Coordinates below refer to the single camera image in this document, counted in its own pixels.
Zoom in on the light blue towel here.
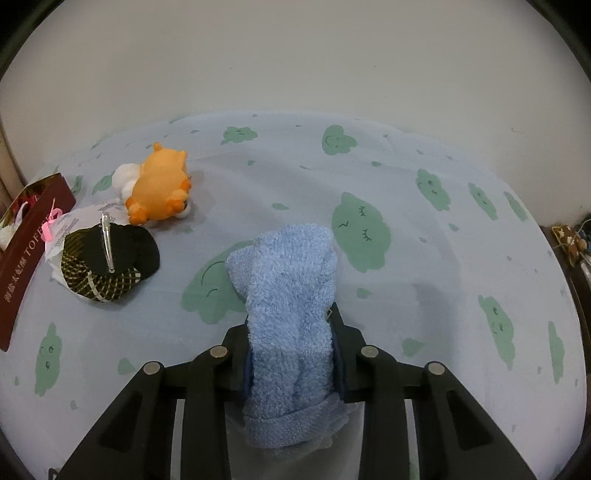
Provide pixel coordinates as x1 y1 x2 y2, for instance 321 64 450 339
225 224 355 462

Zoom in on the blue cloud-print bedsheet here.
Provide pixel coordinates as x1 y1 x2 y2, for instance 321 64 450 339
1 113 587 479

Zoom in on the black gold hair net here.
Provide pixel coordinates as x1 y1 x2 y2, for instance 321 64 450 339
59 219 160 303

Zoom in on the dark side furniture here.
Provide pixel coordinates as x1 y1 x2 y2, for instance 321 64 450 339
541 225 590 333

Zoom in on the red gold tin box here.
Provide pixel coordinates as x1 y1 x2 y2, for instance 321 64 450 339
1 173 75 352

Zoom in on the orange plush toy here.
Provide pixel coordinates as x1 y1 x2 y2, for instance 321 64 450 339
125 142 192 226

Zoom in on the white pompom ball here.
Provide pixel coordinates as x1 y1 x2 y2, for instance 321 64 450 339
112 163 140 202

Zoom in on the beige patterned curtain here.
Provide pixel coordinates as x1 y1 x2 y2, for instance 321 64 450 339
0 127 24 211

